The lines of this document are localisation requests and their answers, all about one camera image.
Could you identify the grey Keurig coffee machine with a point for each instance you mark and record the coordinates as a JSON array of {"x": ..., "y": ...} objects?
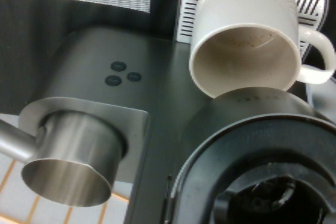
[{"x": 235, "y": 160}]

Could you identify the steel milk frother jug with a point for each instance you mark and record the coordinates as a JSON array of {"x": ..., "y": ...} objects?
[{"x": 71, "y": 157}]

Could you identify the white ceramic mug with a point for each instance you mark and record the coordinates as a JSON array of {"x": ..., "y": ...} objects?
[{"x": 251, "y": 47}]

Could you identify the grey woven placemat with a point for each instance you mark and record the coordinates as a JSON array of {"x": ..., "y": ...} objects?
[{"x": 139, "y": 5}]

